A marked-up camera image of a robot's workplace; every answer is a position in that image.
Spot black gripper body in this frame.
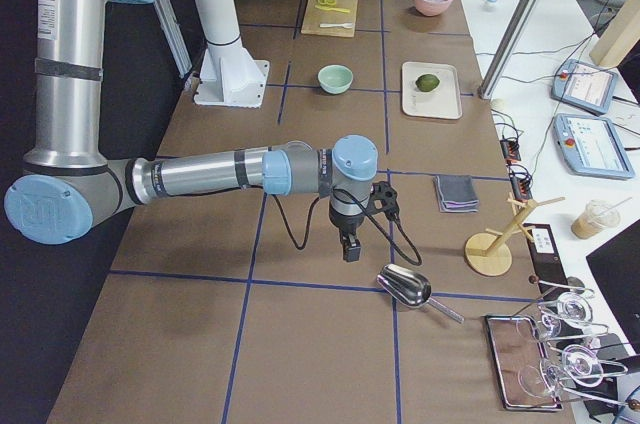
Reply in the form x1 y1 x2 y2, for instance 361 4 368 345
329 191 367 235

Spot light green bowl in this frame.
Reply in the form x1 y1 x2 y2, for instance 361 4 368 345
317 64 354 95

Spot white plastic spoon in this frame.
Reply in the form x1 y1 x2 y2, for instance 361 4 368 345
318 22 355 29

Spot metal ice scoop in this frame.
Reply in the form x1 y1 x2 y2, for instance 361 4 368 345
376 264 465 324

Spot grey folded cloth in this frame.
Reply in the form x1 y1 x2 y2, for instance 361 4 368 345
434 174 479 213

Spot wooden mug tree stand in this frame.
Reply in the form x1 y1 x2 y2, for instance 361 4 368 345
464 194 564 277

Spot white rabbit tray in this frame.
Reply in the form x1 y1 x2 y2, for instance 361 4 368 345
402 62 462 120

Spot green avocado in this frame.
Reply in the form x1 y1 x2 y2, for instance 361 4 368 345
415 74 441 93

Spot black power strip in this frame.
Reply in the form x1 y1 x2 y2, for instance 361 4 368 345
499 137 533 202

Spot black box with label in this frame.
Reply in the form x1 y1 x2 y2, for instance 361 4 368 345
526 223 567 292

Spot bamboo cutting board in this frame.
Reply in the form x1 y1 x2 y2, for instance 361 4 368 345
300 0 358 38

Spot iced coffee cup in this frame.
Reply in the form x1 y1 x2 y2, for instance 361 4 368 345
571 197 632 239

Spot near teach pendant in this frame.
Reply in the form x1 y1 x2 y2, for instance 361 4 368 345
553 114 635 180

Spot teach pendant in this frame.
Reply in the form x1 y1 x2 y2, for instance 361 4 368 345
553 114 635 180
551 59 618 115

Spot far teach pendant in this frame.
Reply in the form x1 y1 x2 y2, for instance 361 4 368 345
551 59 618 115

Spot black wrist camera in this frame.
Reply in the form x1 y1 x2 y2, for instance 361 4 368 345
370 181 400 222

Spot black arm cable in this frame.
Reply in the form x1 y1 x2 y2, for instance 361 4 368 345
269 181 424 267

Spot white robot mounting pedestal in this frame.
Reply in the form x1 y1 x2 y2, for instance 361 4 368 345
194 0 270 108

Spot wire glass rack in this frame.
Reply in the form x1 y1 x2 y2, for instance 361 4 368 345
510 276 629 401

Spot aluminium frame post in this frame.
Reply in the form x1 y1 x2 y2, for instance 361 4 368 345
478 0 539 100

